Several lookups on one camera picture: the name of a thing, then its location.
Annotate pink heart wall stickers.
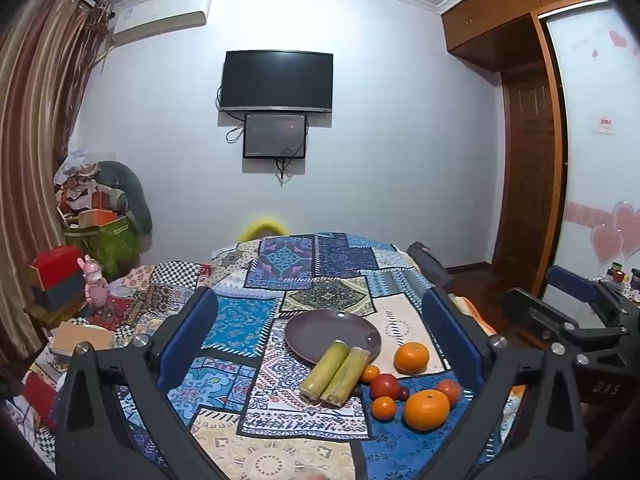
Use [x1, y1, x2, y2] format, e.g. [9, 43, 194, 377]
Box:
[565, 201, 640, 264]

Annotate red box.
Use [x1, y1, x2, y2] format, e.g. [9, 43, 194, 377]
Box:
[28, 246, 84, 289]

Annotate striped brown curtain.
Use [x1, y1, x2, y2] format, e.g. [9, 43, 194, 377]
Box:
[0, 0, 114, 361]

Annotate patchwork printed blanket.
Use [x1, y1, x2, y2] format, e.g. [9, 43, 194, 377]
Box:
[15, 232, 526, 480]

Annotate dark purple plate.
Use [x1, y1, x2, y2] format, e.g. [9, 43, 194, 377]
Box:
[284, 309, 383, 367]

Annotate wooden door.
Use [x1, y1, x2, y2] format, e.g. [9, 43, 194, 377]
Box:
[492, 66, 557, 272]

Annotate small black wall monitor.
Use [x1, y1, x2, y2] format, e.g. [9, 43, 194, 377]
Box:
[243, 113, 307, 160]

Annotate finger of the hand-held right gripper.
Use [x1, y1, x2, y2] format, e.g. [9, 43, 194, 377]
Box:
[502, 287, 629, 357]
[545, 265, 632, 322]

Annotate red tomato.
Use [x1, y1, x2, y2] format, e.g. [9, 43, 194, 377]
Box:
[370, 373, 401, 401]
[435, 379, 462, 408]

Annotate black wall television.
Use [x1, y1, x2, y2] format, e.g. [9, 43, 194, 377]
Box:
[220, 50, 334, 113]

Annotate brown cardboard box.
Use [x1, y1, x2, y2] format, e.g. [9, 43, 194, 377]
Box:
[49, 321, 117, 362]

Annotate pile of clutter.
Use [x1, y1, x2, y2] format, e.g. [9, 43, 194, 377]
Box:
[53, 147, 127, 228]

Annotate pink rabbit toy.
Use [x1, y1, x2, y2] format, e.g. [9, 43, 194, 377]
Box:
[76, 255, 111, 307]

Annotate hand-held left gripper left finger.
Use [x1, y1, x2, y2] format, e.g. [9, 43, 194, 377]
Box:
[54, 287, 221, 480]

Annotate large orange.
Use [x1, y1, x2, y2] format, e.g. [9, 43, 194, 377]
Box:
[393, 341, 431, 376]
[403, 389, 451, 432]

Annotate grey pillow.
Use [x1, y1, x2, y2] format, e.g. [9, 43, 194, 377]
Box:
[96, 161, 153, 235]

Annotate yellow-green sugarcane piece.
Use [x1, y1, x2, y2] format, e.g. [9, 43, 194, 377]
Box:
[320, 346, 372, 407]
[299, 339, 350, 402]

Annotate dark grey box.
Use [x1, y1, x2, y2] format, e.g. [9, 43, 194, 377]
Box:
[36, 272, 89, 312]

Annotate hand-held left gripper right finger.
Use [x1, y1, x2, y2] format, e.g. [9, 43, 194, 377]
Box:
[421, 285, 584, 480]

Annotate orange blanket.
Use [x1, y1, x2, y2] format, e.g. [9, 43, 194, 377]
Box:
[452, 296, 498, 337]

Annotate green storage box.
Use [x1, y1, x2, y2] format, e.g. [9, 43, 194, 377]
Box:
[64, 214, 142, 282]

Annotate white air conditioner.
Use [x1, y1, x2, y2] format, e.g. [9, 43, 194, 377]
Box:
[111, 0, 211, 49]

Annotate wooden wardrobe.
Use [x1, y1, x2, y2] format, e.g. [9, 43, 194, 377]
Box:
[441, 0, 640, 306]

